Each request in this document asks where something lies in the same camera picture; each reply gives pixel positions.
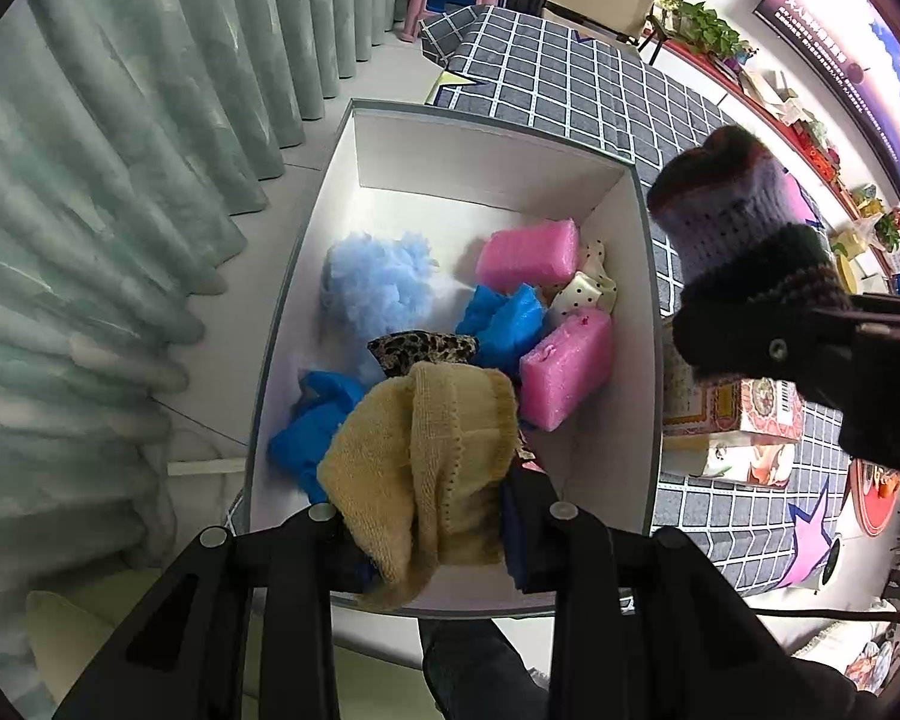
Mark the pink sponge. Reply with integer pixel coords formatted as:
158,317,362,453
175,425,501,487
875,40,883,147
519,307,616,432
474,217,582,295

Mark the red topped white cabinet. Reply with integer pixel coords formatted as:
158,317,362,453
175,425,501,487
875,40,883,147
641,30,900,293

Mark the dark brown knit glove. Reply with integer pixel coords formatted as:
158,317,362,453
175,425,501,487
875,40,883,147
646,126,856,383

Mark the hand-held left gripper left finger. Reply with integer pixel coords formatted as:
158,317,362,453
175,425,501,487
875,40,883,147
52,508,381,720

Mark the light blue fluffy scrunchie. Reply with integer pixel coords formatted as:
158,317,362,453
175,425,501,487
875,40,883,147
319,232,473,383

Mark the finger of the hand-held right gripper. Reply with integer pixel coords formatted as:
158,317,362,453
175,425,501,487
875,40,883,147
810,292,900,338
765,330,871,410

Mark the leopard print scrunchie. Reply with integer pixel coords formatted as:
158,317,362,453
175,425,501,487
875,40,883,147
366,330,481,377

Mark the person's leg in jeans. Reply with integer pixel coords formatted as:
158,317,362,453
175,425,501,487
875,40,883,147
420,619,552,720

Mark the black cable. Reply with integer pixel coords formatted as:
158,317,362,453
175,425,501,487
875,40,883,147
615,600,900,625

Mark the floral tissue pack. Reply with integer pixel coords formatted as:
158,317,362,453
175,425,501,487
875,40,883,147
660,435,796,485

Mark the cream polka dot scrunchie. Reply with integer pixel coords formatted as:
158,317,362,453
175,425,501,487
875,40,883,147
544,238,620,327

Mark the white storage box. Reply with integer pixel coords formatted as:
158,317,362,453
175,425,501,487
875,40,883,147
240,97,665,620

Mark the red round tray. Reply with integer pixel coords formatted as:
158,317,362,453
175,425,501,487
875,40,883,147
849,457,900,537

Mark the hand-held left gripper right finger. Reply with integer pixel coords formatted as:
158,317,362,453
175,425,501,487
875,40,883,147
501,465,878,720

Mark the wall poster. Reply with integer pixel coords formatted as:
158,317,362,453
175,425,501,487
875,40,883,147
750,0,900,211

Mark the red patterned carton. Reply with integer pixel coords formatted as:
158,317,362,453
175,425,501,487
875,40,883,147
661,315,805,443

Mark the green curtain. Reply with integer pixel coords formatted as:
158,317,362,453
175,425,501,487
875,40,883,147
0,0,421,720

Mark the flower bouquet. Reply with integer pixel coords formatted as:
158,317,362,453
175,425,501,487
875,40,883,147
874,206,900,275

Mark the green potted plant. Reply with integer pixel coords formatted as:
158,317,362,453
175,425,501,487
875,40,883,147
656,0,758,65

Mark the white round object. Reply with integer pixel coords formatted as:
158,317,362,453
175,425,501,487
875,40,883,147
810,536,845,593

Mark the grey checked blanket with stars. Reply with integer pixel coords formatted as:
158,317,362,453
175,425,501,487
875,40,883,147
418,6,863,616

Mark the white cushion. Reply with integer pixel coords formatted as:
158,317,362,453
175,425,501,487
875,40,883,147
787,600,900,691

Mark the blue cloth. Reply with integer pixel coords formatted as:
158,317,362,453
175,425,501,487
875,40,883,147
268,370,372,503
455,283,552,376

